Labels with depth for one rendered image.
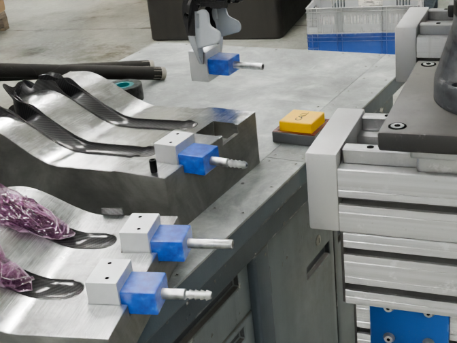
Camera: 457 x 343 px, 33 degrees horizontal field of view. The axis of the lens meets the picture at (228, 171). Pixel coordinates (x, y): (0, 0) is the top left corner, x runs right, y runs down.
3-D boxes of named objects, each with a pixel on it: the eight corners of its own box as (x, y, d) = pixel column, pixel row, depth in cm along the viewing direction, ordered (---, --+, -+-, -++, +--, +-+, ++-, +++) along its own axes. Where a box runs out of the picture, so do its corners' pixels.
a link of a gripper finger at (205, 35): (216, 67, 128) (217, 9, 126) (186, 64, 131) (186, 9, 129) (226, 65, 131) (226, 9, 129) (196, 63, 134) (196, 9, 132)
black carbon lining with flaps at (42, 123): (205, 133, 122) (198, 75, 118) (146, 174, 110) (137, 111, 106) (39, 113, 139) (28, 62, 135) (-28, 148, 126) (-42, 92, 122)
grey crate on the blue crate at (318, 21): (426, 15, 438) (426, -12, 432) (419, 34, 403) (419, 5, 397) (319, 17, 458) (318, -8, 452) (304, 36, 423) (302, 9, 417)
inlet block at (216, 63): (270, 77, 134) (268, 47, 132) (257, 86, 130) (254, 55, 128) (205, 72, 140) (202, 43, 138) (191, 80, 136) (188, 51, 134)
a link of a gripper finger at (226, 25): (242, 55, 135) (230, 7, 130) (213, 54, 138) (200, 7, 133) (249, 46, 137) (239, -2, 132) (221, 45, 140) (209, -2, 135)
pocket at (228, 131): (240, 145, 120) (238, 123, 118) (223, 159, 116) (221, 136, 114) (215, 143, 122) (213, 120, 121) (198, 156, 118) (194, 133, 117)
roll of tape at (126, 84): (141, 105, 159) (139, 89, 158) (103, 108, 160) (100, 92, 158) (146, 92, 166) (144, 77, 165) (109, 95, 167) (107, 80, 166)
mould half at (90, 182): (260, 162, 127) (253, 84, 121) (173, 237, 106) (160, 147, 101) (32, 132, 151) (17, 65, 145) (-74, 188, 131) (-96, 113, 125)
